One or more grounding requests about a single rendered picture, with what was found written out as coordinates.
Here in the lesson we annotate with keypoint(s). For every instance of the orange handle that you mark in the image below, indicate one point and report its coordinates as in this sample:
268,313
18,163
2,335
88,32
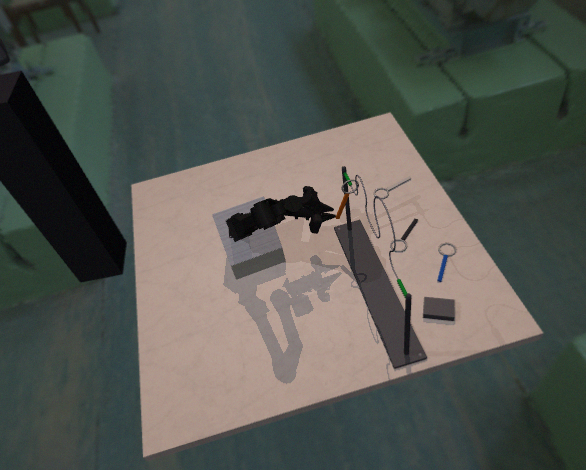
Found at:
344,199

